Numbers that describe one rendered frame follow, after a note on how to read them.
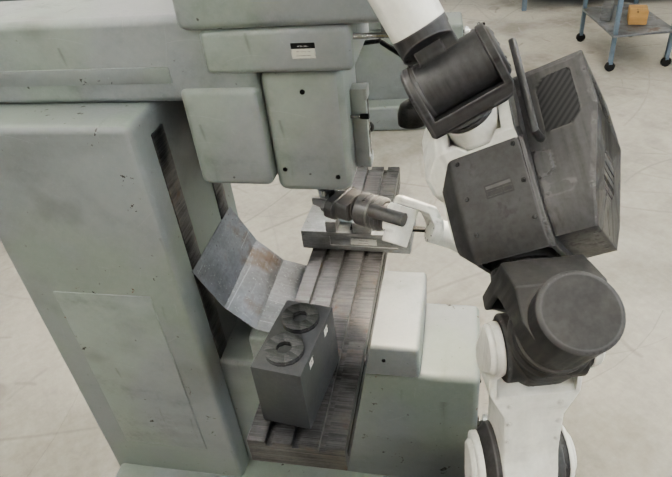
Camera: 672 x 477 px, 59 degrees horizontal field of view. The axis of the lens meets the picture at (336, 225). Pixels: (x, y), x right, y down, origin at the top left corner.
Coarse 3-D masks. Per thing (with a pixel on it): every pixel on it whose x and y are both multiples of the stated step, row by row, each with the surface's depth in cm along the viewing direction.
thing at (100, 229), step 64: (0, 128) 140; (64, 128) 136; (128, 128) 133; (0, 192) 151; (64, 192) 147; (128, 192) 143; (192, 192) 164; (64, 256) 160; (128, 256) 156; (192, 256) 165; (64, 320) 177; (128, 320) 170; (192, 320) 167; (128, 384) 189; (192, 384) 184; (128, 448) 213; (192, 448) 205
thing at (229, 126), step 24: (192, 96) 137; (216, 96) 136; (240, 96) 135; (192, 120) 141; (216, 120) 140; (240, 120) 138; (264, 120) 139; (216, 144) 143; (240, 144) 142; (264, 144) 142; (216, 168) 148; (240, 168) 146; (264, 168) 145
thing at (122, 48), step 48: (48, 0) 151; (96, 0) 146; (144, 0) 141; (0, 48) 140; (48, 48) 138; (96, 48) 135; (144, 48) 133; (192, 48) 131; (0, 96) 148; (48, 96) 145; (96, 96) 143; (144, 96) 140
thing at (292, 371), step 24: (288, 312) 142; (312, 312) 141; (288, 336) 136; (312, 336) 137; (264, 360) 132; (288, 360) 130; (312, 360) 134; (336, 360) 152; (264, 384) 133; (288, 384) 130; (312, 384) 136; (264, 408) 139; (288, 408) 136; (312, 408) 138
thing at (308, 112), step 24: (264, 72) 134; (288, 72) 132; (312, 72) 131; (336, 72) 131; (264, 96) 137; (288, 96) 135; (312, 96) 134; (336, 96) 133; (288, 120) 138; (312, 120) 137; (336, 120) 136; (288, 144) 142; (312, 144) 141; (336, 144) 140; (288, 168) 146; (312, 168) 145; (336, 168) 144
